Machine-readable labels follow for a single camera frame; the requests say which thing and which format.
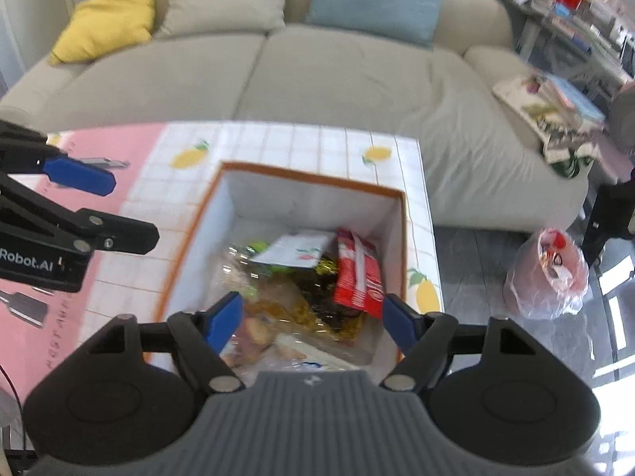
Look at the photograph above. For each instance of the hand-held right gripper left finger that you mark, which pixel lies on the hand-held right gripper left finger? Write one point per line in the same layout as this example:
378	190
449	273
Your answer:
225	320

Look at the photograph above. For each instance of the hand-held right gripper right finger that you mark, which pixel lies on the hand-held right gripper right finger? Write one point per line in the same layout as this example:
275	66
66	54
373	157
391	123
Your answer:
399	322

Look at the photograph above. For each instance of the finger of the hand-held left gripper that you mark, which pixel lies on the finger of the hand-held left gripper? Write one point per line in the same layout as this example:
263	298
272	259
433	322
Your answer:
124	238
79	174

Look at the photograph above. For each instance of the clear bag of jelly cups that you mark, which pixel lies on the clear bag of jelly cups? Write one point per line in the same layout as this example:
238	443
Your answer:
253	337

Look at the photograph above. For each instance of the red snack packet white stripe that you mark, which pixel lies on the red snack packet white stripe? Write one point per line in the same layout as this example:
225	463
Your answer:
357	277

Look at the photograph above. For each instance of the dark green snack packet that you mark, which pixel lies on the dark green snack packet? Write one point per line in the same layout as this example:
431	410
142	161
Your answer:
325	297

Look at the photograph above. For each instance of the green raisin packet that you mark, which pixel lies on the green raisin packet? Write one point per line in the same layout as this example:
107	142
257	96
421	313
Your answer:
258	247

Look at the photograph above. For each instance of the orange cardboard box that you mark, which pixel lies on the orange cardboard box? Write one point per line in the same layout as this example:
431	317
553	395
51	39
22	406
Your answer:
218	218

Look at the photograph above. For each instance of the yellow pillow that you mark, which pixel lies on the yellow pillow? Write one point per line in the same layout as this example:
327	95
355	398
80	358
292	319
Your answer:
104	20

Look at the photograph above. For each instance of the pink and white printed tablecloth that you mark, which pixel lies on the pink and white printed tablecloth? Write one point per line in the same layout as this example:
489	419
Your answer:
297	144

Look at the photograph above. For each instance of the green and white bag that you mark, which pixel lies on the green and white bag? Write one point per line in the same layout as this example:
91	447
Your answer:
570	161

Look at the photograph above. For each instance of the beige sofa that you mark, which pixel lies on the beige sofa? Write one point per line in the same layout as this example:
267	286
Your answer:
322	84

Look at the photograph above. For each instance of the stack of magazines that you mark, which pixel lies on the stack of magazines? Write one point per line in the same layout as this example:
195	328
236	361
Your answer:
550	104

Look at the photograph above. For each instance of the cluttered white desk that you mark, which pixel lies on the cluttered white desk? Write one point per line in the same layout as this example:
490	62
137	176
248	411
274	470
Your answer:
545	34

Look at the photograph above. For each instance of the light blue pillow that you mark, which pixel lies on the light blue pillow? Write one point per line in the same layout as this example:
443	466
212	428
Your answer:
372	0

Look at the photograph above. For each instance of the pile of books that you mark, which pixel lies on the pile of books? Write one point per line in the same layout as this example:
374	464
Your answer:
585	25

